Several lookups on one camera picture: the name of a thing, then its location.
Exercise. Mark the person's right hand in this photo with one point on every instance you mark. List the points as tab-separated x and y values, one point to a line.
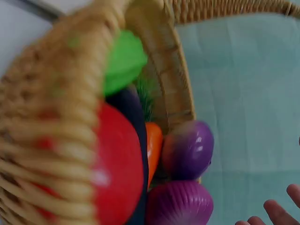
281	212

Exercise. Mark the person's right fingers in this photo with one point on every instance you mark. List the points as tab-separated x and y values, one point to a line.
281	212

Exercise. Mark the ribbed purple toy onion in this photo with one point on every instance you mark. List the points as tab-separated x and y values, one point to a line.
180	204

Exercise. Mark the smooth purple toy onion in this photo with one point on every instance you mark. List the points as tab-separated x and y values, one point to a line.
187	150

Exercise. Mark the orange toy carrot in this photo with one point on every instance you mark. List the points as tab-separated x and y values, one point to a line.
153	145

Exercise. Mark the red toy tomato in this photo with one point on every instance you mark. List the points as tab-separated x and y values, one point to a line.
117	152

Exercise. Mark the dark purple toy eggplant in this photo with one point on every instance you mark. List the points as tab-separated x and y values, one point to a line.
130	109

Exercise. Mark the green toy vegetable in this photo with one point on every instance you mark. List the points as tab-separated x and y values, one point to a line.
124	63

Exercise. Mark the woven wicker basket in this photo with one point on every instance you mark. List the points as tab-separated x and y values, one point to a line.
58	77

